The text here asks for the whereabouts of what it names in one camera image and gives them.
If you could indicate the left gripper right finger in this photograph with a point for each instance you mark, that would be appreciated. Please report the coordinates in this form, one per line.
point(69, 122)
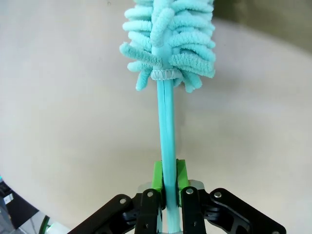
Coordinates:
point(182, 175)

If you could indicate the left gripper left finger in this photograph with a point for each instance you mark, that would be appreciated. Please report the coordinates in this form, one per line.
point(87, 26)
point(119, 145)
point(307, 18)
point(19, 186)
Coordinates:
point(157, 175)

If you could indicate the teal chenille duster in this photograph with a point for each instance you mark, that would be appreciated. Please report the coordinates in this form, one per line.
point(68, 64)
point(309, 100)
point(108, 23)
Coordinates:
point(168, 122)

